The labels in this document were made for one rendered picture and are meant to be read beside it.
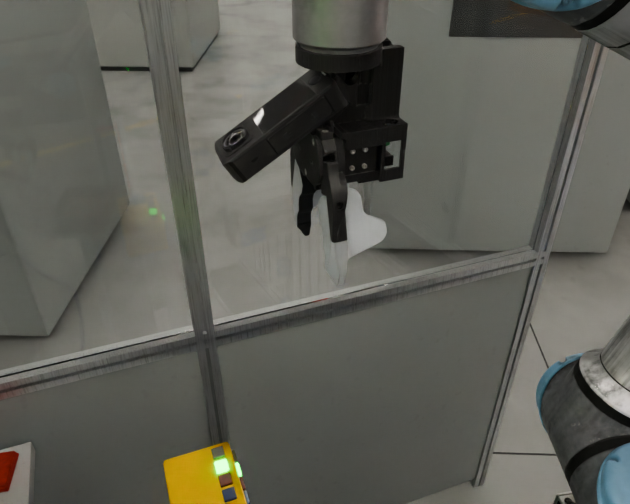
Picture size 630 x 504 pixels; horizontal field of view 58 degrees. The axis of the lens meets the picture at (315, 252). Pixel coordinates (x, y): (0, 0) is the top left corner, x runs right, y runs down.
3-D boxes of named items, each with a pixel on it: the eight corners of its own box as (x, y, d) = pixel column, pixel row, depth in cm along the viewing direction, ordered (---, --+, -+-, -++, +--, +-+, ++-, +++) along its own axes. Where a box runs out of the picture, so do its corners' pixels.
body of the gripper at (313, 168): (403, 186, 51) (417, 49, 44) (314, 203, 49) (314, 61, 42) (367, 152, 57) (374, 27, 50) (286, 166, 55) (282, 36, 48)
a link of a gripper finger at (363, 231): (398, 281, 52) (388, 182, 50) (338, 295, 51) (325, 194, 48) (383, 273, 55) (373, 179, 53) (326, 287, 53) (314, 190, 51)
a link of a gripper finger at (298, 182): (346, 227, 62) (363, 169, 55) (295, 237, 60) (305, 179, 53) (336, 206, 64) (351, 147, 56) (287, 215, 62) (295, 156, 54)
